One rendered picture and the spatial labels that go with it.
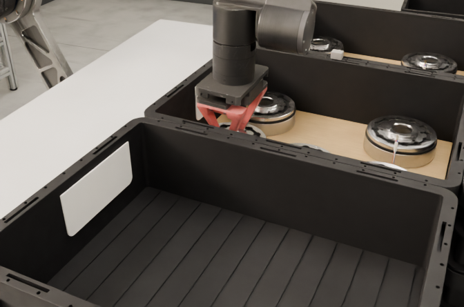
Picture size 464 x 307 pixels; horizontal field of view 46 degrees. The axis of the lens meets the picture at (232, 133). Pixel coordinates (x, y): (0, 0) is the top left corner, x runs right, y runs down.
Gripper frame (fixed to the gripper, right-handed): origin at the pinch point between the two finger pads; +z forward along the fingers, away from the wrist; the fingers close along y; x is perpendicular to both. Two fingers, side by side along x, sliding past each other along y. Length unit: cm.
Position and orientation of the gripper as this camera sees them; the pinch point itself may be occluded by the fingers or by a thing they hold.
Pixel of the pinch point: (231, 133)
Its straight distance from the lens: 78.4
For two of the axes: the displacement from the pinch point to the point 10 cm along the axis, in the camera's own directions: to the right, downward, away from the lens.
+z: -0.2, 8.4, 5.3
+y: 4.3, -4.8, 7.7
